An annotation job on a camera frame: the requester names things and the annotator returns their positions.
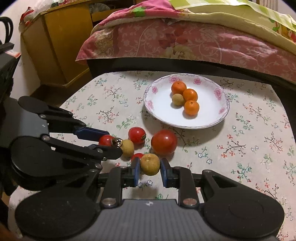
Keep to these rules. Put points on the orange mandarin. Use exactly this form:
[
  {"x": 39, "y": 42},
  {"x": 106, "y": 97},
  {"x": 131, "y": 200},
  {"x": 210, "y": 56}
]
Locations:
[
  {"x": 191, "y": 95},
  {"x": 191, "y": 108},
  {"x": 178, "y": 87}
]

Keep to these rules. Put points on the brown longan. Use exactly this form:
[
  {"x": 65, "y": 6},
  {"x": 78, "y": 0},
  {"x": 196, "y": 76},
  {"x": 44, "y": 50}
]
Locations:
[
  {"x": 150, "y": 164},
  {"x": 127, "y": 148},
  {"x": 177, "y": 100}
]

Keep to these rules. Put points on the wooden cabinet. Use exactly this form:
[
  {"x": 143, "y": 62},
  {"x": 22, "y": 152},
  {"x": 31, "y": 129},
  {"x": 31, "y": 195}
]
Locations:
[{"x": 57, "y": 46}]

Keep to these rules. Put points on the large red tomato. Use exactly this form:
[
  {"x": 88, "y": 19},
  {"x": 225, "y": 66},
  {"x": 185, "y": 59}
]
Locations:
[{"x": 164, "y": 142}]

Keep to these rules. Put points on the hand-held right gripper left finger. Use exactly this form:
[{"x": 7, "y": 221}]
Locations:
[{"x": 136, "y": 172}]

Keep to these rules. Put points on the grey cloth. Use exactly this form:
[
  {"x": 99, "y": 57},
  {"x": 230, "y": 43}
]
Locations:
[{"x": 99, "y": 7}]

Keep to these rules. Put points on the bed with pink floral quilt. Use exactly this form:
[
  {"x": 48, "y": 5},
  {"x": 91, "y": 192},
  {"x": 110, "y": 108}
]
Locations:
[{"x": 185, "y": 39}]

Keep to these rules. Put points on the small red tomato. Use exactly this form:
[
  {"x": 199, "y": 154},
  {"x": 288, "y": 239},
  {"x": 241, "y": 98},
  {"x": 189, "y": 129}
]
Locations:
[
  {"x": 137, "y": 135},
  {"x": 137, "y": 156},
  {"x": 106, "y": 140}
]

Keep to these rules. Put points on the dark bed frame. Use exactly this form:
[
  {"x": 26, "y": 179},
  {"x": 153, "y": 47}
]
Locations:
[{"x": 138, "y": 63}]

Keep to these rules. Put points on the floral tablecloth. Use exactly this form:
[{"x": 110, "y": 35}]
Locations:
[{"x": 242, "y": 150}]

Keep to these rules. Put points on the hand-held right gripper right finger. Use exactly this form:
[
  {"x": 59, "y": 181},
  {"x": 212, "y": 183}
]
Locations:
[{"x": 164, "y": 172}]

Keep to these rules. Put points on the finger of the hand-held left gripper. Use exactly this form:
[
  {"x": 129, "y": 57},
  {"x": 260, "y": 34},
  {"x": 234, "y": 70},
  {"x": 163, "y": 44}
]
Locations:
[
  {"x": 92, "y": 134},
  {"x": 108, "y": 153}
]

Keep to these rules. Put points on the white floral plate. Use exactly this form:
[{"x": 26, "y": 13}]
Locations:
[{"x": 208, "y": 115}]

